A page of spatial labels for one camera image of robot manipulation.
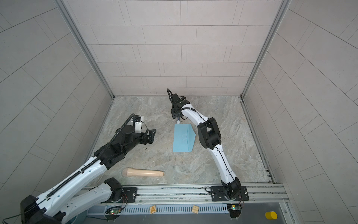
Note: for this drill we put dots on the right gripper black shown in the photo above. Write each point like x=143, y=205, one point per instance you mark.
x=174, y=113

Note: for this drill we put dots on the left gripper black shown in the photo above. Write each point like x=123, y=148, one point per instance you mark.
x=150, y=138

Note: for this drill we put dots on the teal paper envelope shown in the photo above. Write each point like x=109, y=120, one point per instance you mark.
x=184, y=138

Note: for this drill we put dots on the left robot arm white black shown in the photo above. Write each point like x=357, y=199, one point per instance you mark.
x=60, y=204

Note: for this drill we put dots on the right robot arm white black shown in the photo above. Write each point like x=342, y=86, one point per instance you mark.
x=211, y=139

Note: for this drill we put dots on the wooden letter A block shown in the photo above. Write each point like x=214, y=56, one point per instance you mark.
x=153, y=209

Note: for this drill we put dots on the beige plastic toy microphone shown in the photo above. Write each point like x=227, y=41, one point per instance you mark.
x=128, y=172

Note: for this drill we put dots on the plain wooden block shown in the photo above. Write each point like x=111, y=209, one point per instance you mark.
x=195, y=209

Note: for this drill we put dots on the yellow cylinder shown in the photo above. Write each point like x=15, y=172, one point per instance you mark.
x=271, y=215

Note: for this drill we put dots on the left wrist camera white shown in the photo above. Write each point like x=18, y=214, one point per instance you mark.
x=137, y=122

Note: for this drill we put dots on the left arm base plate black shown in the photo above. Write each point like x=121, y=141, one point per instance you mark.
x=126, y=195

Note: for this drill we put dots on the left circuit board with wires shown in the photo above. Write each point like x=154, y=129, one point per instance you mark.
x=116, y=210

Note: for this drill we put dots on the circuit board with wires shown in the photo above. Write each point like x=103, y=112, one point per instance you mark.
x=234, y=210
x=116, y=210

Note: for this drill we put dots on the grey slotted cable duct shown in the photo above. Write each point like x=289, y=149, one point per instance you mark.
x=99, y=211

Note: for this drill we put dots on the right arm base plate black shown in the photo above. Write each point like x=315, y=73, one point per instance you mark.
x=218, y=195

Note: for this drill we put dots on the right circuit board with wires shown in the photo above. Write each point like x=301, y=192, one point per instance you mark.
x=234, y=210

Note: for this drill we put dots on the aluminium mounting rail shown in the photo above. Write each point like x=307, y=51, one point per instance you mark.
x=177, y=194

